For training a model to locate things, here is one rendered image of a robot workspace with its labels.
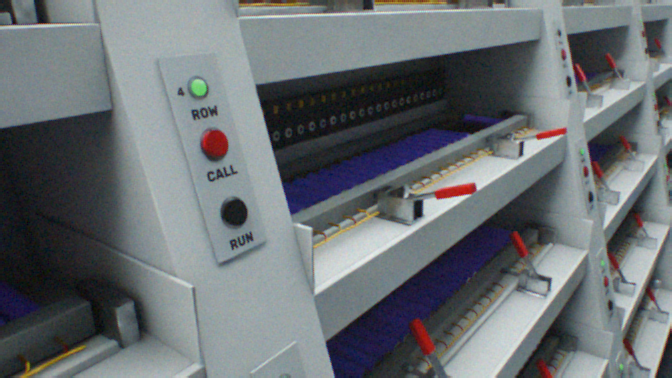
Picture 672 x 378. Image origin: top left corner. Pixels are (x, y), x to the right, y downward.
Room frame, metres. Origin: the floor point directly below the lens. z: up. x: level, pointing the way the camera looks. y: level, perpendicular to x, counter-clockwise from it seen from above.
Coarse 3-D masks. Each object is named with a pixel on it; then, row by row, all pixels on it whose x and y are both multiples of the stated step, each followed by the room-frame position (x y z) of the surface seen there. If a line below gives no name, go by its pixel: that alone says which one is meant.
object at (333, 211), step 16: (496, 128) 0.74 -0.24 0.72; (512, 128) 0.78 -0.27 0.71; (528, 128) 0.80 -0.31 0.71; (464, 144) 0.66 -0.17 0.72; (480, 144) 0.69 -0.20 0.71; (416, 160) 0.59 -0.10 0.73; (432, 160) 0.59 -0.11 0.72; (448, 160) 0.62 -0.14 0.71; (464, 160) 0.63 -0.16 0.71; (384, 176) 0.54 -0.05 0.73; (400, 176) 0.54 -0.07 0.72; (416, 176) 0.57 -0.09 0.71; (352, 192) 0.49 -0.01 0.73; (368, 192) 0.50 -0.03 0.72; (416, 192) 0.53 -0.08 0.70; (320, 208) 0.46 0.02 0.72; (336, 208) 0.46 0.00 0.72; (352, 208) 0.48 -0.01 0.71; (368, 208) 0.50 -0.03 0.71; (304, 224) 0.43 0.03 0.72; (320, 224) 0.45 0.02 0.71; (336, 224) 0.45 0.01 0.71
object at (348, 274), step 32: (480, 96) 0.89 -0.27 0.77; (512, 96) 0.85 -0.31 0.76; (352, 128) 0.70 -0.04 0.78; (384, 128) 0.76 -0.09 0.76; (544, 128) 0.83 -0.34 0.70; (288, 160) 0.61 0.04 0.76; (480, 160) 0.67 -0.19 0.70; (512, 160) 0.67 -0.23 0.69; (544, 160) 0.74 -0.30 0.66; (480, 192) 0.57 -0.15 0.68; (512, 192) 0.65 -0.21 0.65; (384, 224) 0.48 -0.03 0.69; (416, 224) 0.47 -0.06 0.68; (448, 224) 0.51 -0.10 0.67; (480, 224) 0.58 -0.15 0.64; (320, 256) 0.42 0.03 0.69; (352, 256) 0.41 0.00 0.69; (384, 256) 0.42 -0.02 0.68; (416, 256) 0.47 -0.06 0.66; (320, 288) 0.37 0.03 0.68; (352, 288) 0.39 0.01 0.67; (384, 288) 0.43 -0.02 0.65; (320, 320) 0.37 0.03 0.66; (352, 320) 0.40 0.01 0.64
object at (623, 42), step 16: (592, 32) 1.40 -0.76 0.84; (608, 32) 1.38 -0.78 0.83; (624, 32) 1.35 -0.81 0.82; (576, 48) 1.43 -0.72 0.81; (592, 48) 1.41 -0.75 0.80; (608, 48) 1.38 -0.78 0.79; (624, 48) 1.36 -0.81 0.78; (640, 48) 1.33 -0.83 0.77; (640, 112) 1.35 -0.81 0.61; (608, 128) 1.40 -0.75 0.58; (624, 128) 1.38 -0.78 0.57; (640, 128) 1.35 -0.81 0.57; (656, 176) 1.34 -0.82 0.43; (656, 192) 1.35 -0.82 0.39
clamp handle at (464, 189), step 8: (464, 184) 0.45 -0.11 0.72; (472, 184) 0.44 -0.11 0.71; (408, 192) 0.49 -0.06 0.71; (432, 192) 0.47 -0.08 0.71; (440, 192) 0.45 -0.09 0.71; (448, 192) 0.45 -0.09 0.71; (456, 192) 0.44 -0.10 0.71; (464, 192) 0.44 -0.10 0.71; (472, 192) 0.44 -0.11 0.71; (416, 200) 0.47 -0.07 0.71
